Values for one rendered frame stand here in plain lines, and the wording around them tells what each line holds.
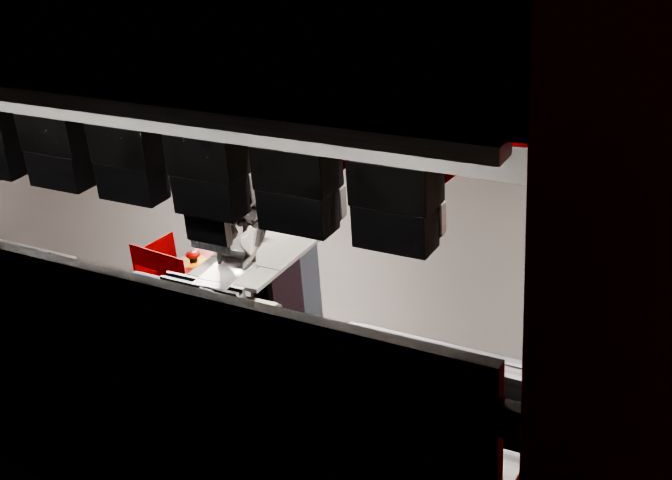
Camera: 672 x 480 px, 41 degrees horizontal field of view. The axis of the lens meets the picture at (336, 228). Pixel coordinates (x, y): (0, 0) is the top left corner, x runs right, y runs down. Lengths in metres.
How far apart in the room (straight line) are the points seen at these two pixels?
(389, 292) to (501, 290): 0.46
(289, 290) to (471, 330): 0.94
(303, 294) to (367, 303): 0.91
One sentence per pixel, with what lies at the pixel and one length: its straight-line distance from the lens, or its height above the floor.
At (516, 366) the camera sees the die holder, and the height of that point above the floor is 0.97.
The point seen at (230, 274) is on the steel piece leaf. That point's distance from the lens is 1.94.
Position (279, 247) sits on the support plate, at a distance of 2.03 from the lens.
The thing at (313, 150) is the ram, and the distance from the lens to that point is 1.58.
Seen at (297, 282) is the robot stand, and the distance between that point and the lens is 2.87.
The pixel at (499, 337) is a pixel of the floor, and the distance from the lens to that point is 3.54.
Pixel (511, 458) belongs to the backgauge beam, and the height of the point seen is 0.99.
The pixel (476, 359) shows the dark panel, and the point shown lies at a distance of 1.01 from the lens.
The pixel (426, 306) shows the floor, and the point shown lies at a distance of 3.73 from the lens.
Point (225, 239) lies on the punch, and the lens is 1.82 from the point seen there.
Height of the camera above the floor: 1.90
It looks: 26 degrees down
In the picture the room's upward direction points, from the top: 4 degrees counter-clockwise
